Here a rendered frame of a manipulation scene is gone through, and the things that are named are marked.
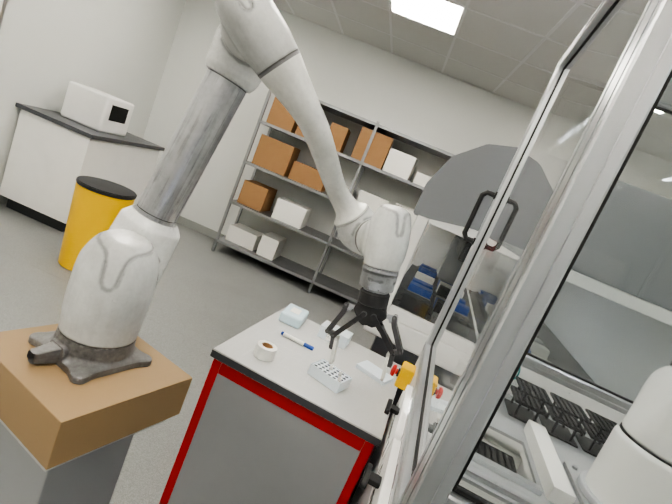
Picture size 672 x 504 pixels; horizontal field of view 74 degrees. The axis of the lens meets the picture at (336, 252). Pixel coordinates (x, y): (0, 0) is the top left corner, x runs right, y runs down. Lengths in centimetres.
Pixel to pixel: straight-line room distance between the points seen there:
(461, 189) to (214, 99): 114
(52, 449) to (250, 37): 82
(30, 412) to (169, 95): 533
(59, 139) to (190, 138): 336
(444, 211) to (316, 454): 106
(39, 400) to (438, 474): 68
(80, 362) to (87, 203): 260
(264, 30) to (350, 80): 453
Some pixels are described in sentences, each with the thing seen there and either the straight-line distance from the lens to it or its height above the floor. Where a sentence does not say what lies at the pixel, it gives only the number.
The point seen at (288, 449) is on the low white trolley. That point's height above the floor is 57.
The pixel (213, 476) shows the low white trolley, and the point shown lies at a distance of 167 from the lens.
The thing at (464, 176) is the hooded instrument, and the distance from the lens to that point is 192.
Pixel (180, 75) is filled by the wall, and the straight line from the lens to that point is 607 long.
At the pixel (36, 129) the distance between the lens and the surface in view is 457.
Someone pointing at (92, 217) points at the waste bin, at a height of 44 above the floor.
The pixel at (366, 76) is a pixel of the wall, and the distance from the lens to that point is 546.
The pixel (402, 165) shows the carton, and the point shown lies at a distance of 483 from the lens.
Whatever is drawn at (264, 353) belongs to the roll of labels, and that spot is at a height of 79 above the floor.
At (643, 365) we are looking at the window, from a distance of 65.
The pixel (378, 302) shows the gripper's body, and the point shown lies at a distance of 108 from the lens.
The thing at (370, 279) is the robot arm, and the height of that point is 121.
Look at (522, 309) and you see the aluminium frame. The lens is 59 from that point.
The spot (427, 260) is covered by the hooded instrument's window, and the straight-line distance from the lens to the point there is 195.
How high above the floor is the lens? 143
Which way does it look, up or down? 10 degrees down
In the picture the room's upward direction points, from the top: 23 degrees clockwise
